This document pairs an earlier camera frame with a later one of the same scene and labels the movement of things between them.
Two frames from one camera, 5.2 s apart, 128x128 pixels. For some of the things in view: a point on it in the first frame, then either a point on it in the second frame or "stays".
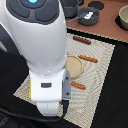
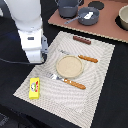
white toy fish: (88, 15) stays
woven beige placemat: (86, 90) stays
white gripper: (47, 92) to (34, 44)
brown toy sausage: (86, 41) stays
